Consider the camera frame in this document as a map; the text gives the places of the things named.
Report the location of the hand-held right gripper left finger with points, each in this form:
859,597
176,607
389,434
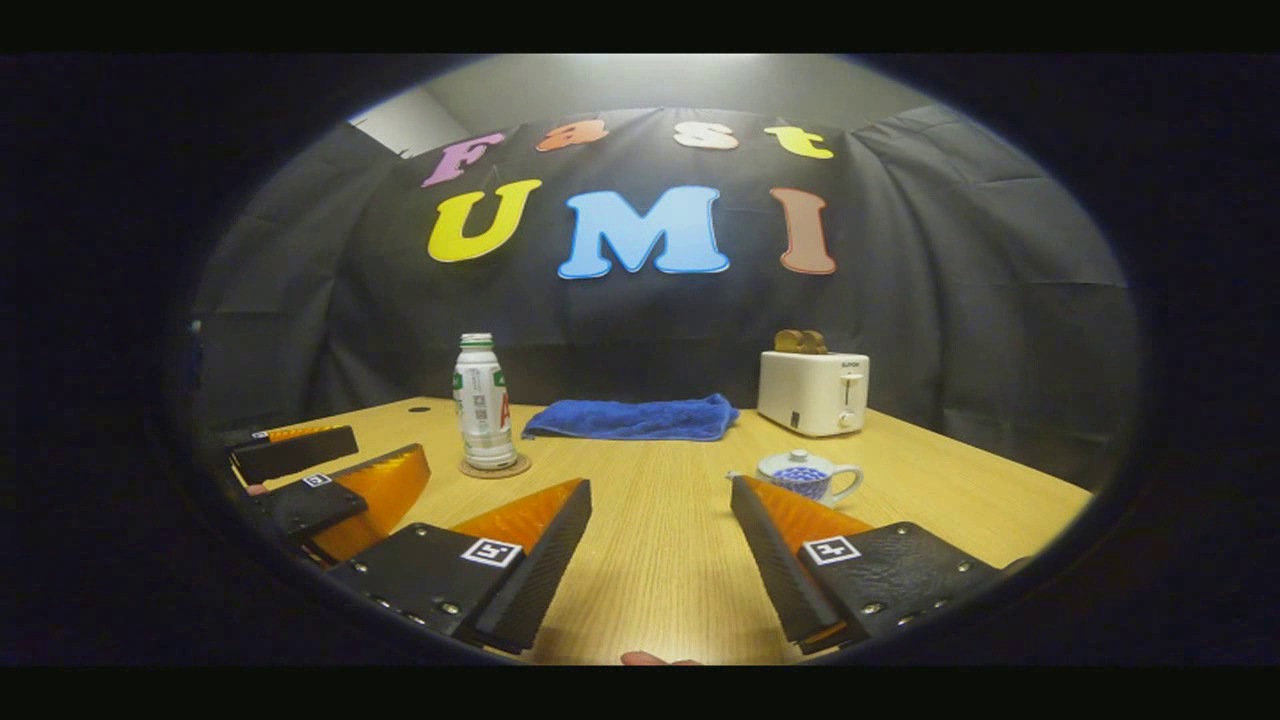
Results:
530,570

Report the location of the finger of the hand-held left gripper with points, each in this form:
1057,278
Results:
295,455
310,505

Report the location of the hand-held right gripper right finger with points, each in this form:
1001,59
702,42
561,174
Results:
780,560

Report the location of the white blue-patterned teacup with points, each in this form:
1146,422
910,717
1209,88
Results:
810,485

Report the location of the white blue-patterned teacup lid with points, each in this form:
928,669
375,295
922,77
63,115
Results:
795,463

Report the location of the round brown coaster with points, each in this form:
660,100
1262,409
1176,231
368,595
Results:
522,466

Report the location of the white water bottle green label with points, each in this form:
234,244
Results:
485,410

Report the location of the white toaster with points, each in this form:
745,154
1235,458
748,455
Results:
810,395

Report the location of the blue towel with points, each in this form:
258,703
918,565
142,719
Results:
630,420

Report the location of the brown toast slice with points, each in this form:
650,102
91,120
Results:
787,341
814,342

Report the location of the black backdrop cloth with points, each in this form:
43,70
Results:
950,300

